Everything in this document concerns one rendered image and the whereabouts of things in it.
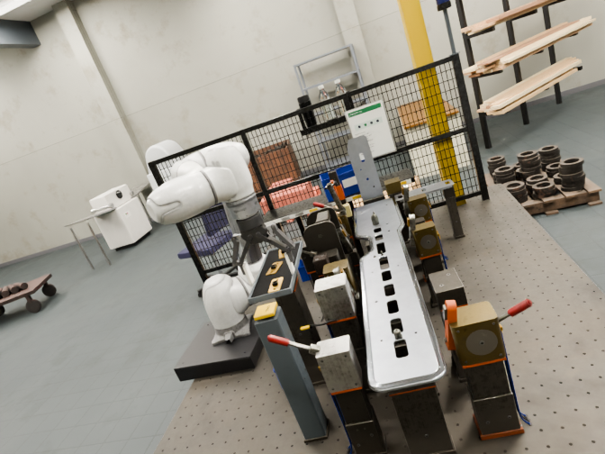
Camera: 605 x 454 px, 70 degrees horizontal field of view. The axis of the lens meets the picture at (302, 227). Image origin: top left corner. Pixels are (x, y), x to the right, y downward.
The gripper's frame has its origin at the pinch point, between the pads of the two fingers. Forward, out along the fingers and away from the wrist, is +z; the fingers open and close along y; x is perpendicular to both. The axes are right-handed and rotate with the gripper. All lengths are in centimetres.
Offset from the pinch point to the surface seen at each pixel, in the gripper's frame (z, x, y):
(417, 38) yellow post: -49, 141, 78
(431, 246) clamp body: 23, 39, 51
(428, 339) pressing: 20.0, -20.6, 39.7
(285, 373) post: 23.7, -16.8, -1.5
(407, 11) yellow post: -64, 141, 76
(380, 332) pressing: 20.0, -13.3, 27.7
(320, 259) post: 10.0, 24.0, 11.1
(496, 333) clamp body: 18, -27, 55
